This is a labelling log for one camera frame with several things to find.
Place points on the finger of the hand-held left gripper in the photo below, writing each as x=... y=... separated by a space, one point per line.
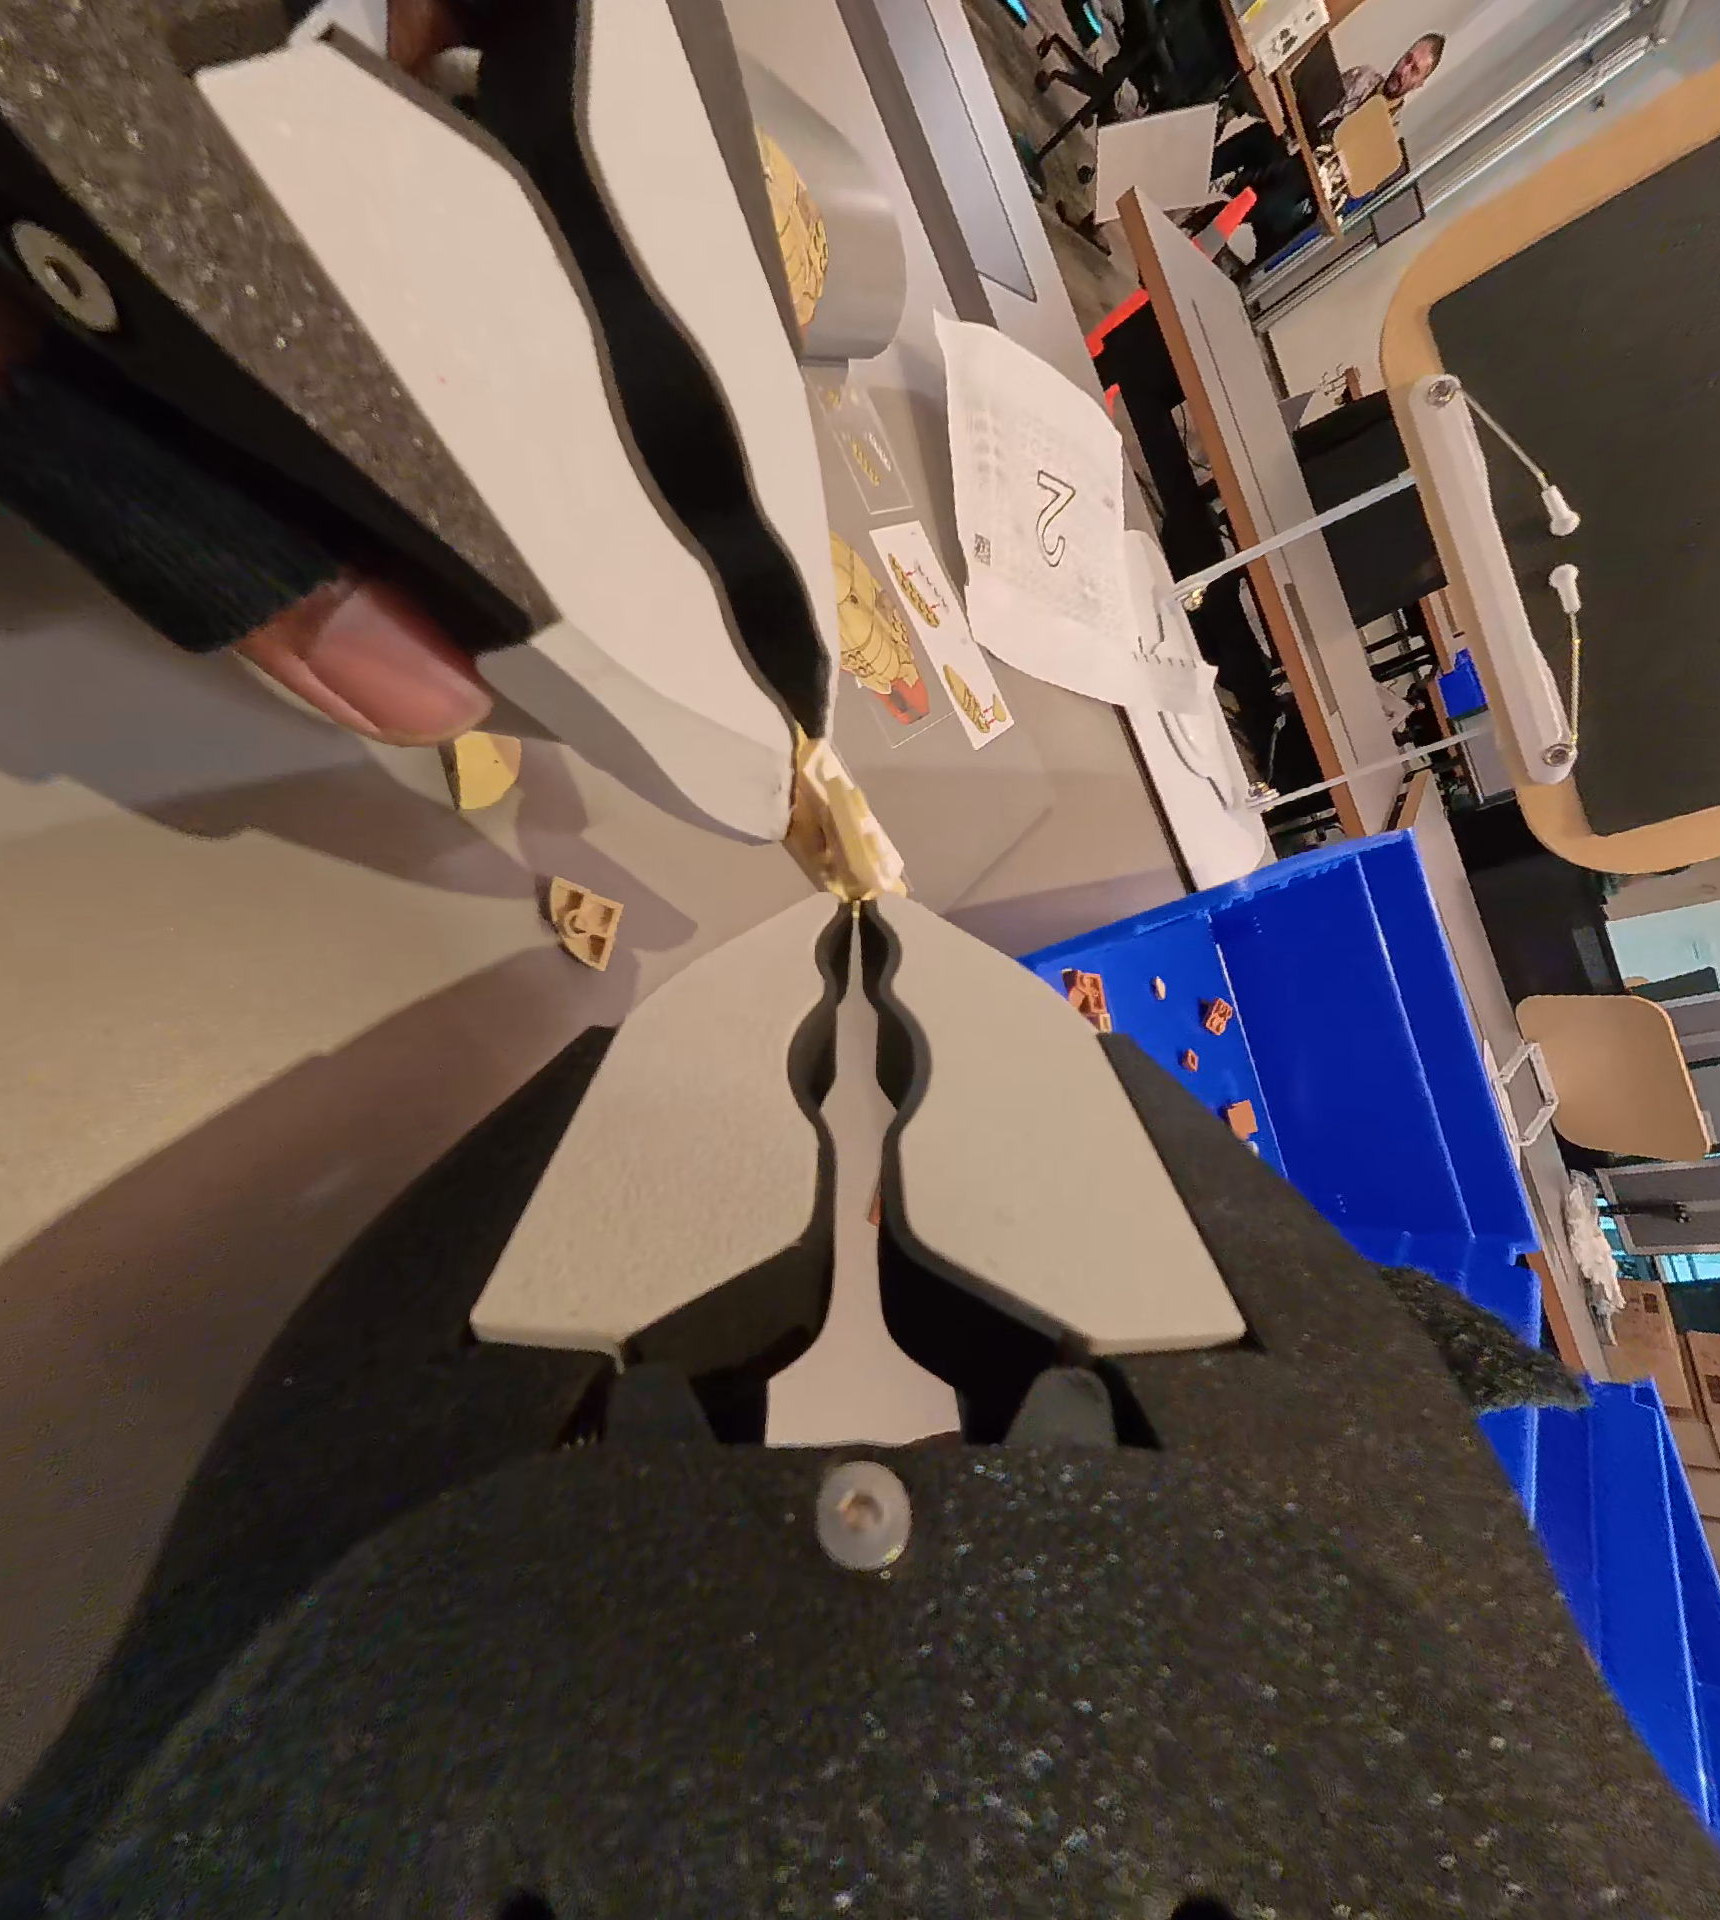
x=470 y=375
x=711 y=225

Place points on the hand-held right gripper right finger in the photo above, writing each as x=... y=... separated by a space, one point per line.
x=1054 y=1184

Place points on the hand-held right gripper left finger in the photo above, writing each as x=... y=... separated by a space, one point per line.
x=650 y=1170

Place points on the tan brick assembly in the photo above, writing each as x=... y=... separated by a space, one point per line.
x=844 y=818

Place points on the person's left hand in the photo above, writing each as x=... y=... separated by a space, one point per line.
x=381 y=668

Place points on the grey instruction booklet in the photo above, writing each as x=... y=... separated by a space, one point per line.
x=861 y=255

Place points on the group of small loose bricks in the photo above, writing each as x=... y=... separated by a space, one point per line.
x=1239 y=1121

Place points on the blue plastic storage bin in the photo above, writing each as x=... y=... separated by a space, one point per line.
x=1625 y=1574
x=1340 y=975

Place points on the white printed paper sheet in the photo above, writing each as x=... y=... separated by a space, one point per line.
x=1040 y=451

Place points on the black office chair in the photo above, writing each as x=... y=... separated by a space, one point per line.
x=1101 y=74

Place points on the orange traffic cone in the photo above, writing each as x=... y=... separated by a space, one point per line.
x=1229 y=225
x=1118 y=323

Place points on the clear acrylic board stand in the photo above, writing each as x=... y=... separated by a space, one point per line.
x=1199 y=734

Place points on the tan wooden chair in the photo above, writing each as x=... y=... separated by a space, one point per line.
x=1610 y=1064

